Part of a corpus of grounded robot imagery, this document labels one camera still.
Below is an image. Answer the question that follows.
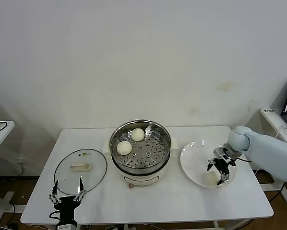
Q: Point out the black hanging cable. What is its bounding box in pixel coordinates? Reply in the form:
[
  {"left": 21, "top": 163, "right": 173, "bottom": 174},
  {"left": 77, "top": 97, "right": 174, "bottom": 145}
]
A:
[{"left": 267, "top": 182, "right": 287, "bottom": 207}]

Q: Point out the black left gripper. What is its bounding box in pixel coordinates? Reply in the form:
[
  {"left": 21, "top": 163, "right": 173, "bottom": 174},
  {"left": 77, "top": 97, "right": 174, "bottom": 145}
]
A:
[{"left": 48, "top": 176, "right": 86, "bottom": 225}]

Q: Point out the cream electric cooker pot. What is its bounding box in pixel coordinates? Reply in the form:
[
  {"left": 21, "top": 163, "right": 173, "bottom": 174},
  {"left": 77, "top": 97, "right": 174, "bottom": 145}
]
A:
[{"left": 109, "top": 149, "right": 177, "bottom": 190}]

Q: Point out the stainless steel steamer basket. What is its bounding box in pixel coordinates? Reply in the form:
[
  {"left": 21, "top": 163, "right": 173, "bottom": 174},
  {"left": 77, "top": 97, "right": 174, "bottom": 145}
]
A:
[{"left": 102, "top": 119, "right": 179, "bottom": 170}]

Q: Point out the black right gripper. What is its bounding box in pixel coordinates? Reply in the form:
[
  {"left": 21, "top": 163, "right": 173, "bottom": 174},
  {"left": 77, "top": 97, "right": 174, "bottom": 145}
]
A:
[{"left": 207, "top": 157, "right": 231, "bottom": 185}]

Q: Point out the white steamed baozi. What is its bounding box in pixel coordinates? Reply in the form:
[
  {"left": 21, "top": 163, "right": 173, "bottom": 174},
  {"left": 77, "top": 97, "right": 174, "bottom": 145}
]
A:
[
  {"left": 204, "top": 171, "right": 221, "bottom": 187},
  {"left": 116, "top": 140, "right": 133, "bottom": 156},
  {"left": 131, "top": 128, "right": 145, "bottom": 142}
]

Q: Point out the white round plate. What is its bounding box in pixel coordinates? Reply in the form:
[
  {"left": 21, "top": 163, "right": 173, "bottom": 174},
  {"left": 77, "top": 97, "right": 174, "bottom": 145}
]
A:
[{"left": 180, "top": 140, "right": 238, "bottom": 190}]

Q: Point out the white side table with label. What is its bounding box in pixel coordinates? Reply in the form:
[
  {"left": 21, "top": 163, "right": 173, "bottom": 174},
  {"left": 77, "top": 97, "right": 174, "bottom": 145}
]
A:
[{"left": 260, "top": 107, "right": 287, "bottom": 204}]

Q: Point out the round glass lid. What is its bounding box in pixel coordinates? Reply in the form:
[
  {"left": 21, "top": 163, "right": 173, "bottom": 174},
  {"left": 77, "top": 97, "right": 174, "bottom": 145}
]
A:
[{"left": 54, "top": 149, "right": 108, "bottom": 195}]

